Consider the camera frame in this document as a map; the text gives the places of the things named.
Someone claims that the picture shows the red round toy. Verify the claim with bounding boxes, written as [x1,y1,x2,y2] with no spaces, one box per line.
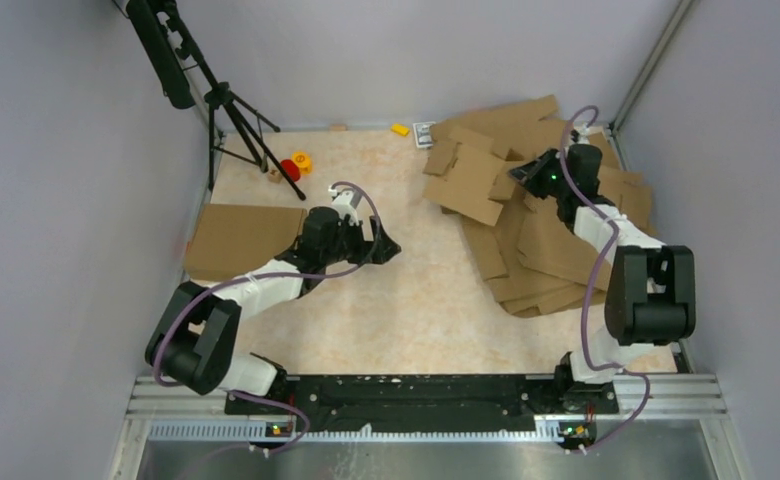
[280,159,302,182]

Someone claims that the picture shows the playing card box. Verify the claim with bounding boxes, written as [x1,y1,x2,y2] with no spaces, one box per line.
[412,122,435,149]

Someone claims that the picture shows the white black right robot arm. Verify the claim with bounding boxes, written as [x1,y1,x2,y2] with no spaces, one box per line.
[509,143,697,412]

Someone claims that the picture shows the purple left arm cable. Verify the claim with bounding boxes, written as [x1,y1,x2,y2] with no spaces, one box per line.
[151,181,383,458]

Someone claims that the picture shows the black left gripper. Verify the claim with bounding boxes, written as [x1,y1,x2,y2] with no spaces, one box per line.
[321,215,399,265]

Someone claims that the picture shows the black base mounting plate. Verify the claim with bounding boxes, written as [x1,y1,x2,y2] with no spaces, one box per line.
[224,372,620,435]

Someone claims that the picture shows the small wooden cube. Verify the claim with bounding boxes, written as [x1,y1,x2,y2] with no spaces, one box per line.
[267,170,283,183]

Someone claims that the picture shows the folded closed cardboard box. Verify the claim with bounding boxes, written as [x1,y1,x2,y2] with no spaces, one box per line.
[184,204,307,282]

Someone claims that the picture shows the black camera tripod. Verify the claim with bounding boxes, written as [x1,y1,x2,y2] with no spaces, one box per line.
[113,0,307,201]

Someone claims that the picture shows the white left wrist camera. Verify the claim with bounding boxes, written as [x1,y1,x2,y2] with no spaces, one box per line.
[329,187,363,225]

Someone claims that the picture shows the orange round toy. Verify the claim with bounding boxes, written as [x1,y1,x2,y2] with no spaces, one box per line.
[291,151,313,175]

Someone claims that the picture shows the cardboard box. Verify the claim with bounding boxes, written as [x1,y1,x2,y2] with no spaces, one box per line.
[184,204,307,282]
[423,126,526,226]

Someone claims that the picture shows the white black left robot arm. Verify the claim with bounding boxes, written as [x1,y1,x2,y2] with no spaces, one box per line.
[144,207,402,414]

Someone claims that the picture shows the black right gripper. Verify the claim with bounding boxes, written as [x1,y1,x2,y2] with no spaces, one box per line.
[508,148,571,201]

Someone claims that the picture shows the yellow block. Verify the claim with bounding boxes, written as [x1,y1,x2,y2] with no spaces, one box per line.
[391,123,410,137]

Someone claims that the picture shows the cardboard sheet pile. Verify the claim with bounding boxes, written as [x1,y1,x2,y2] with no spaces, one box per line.
[423,93,660,319]

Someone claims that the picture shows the aluminium frame rail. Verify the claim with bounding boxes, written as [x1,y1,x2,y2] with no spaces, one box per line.
[110,373,752,479]

